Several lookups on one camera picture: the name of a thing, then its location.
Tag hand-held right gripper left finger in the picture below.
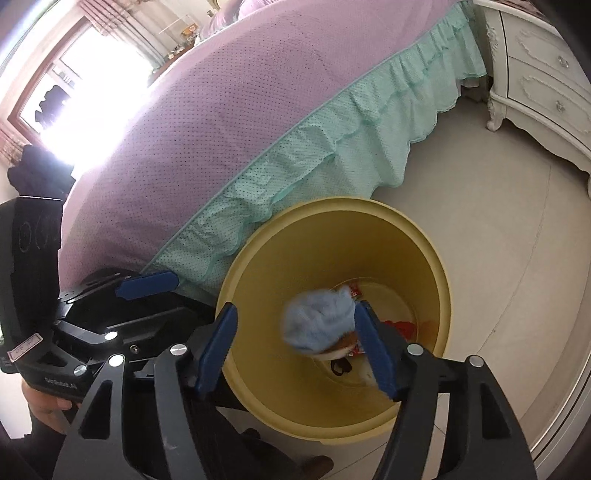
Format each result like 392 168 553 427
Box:
55 302 238 480

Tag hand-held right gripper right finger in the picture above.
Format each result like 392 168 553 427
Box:
355 300 539 480

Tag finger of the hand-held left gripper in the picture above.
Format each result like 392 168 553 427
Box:
52 298 218 377
58 270 181 305

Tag brown and white item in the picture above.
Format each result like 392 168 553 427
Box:
314 335 365 363

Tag long red snack wrapper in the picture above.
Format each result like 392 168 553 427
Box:
381 320 419 342

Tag white fluffy ball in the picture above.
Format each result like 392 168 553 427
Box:
281 287 358 356

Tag yellow plastic bin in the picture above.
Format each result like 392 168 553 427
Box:
215 198 451 444

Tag person's left forearm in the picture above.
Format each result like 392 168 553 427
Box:
0 415 70 480

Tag person's left hand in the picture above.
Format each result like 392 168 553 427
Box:
21 383 83 437

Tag person's brown shoe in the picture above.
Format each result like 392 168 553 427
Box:
295 455 334 478

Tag patterned pink curtain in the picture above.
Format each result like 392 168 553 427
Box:
0 120 24 162
88 0 218 70

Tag dark hanging balcony clothes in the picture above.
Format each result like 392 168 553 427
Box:
34 85 75 123

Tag purple dotted bed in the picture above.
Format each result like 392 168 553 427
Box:
60 0 488 296

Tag wooden framed balcony door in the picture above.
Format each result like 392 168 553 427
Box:
9 28 153 153

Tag teal bed skirt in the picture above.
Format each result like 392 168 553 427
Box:
145 0 488 296

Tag row of small ornaments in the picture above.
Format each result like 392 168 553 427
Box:
159 14 204 61

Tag long purple pillow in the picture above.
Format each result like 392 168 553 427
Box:
205 0 278 33

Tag white carved nightstand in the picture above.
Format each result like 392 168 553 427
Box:
473 0 591 174

